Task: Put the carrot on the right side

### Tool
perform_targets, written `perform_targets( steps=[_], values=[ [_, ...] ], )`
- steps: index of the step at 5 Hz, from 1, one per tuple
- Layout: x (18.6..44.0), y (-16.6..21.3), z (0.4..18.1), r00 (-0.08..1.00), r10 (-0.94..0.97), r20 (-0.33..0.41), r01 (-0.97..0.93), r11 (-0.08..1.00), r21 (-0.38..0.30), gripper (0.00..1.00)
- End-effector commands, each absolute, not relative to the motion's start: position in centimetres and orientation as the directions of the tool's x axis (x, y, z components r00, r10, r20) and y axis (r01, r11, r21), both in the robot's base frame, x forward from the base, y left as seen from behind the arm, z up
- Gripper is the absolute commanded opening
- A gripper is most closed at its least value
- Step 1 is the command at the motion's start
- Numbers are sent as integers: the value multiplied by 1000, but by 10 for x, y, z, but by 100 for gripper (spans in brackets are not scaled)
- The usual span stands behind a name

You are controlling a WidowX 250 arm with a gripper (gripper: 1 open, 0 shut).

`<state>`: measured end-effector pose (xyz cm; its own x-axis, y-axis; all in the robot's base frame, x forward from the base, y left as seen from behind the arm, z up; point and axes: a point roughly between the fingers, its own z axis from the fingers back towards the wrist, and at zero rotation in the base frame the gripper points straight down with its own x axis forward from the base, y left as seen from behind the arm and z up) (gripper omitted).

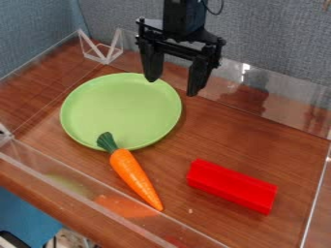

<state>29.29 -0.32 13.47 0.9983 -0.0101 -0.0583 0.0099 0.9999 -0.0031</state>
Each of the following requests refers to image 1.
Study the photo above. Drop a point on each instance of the clear acrylic enclosure walls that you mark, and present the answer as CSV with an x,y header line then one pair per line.
x,y
262,124

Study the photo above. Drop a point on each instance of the green plastic plate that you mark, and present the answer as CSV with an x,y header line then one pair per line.
x,y
123,104

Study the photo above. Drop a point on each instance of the clear acrylic corner bracket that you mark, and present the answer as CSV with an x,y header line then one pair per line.
x,y
99,52

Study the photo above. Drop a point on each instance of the orange toy carrot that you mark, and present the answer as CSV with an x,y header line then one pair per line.
x,y
129,170

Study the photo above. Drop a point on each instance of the red rectangular block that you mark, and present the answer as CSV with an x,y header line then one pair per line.
x,y
231,185

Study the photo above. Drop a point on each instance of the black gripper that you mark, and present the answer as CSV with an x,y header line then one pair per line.
x,y
179,34

